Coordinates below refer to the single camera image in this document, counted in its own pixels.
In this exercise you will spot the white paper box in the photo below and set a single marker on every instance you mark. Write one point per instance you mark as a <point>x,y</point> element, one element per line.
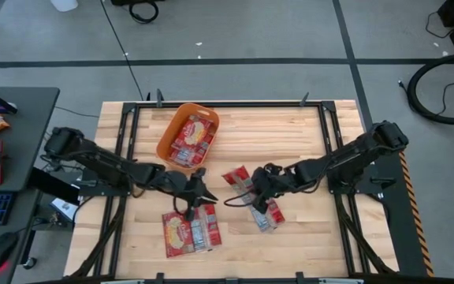
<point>63,207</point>

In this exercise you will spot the large black box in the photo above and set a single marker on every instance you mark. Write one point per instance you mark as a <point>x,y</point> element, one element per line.
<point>120,2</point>

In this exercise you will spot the black caster wheel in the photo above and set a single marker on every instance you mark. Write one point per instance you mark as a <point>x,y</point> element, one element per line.
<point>30,263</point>

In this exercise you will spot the black plate with striped edge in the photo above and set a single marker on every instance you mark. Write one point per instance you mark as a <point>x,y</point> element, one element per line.
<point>396,221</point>

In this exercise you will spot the black metal beam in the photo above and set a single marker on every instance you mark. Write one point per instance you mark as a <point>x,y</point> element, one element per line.
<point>53,185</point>

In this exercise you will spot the black computer mouse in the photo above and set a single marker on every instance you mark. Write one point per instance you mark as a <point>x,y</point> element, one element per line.
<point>0,248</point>

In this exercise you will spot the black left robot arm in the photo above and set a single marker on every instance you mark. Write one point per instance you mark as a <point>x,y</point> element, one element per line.
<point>105,163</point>

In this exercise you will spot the black metal table frame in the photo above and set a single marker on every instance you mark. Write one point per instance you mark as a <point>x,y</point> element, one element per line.
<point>250,104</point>

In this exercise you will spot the orange plastic basket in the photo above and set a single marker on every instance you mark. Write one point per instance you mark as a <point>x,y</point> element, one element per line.
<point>166,138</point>

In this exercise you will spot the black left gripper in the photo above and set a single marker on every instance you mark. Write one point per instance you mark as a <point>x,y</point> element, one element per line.
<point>191,191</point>

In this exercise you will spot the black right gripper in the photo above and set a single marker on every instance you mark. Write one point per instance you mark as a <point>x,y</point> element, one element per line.
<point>266,183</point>

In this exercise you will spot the red popcorn bag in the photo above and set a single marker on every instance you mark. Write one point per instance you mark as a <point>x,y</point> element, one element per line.
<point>237,178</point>
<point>272,217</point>
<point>193,132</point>
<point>176,234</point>
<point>209,229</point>
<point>187,158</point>

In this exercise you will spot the white trash bin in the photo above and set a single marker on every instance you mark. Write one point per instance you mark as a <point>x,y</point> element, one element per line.
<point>63,4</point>

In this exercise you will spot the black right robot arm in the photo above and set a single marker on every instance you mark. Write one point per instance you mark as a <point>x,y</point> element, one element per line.
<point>349,152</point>

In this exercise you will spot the black side desk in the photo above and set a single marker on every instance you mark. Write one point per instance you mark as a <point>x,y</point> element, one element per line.
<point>30,130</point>

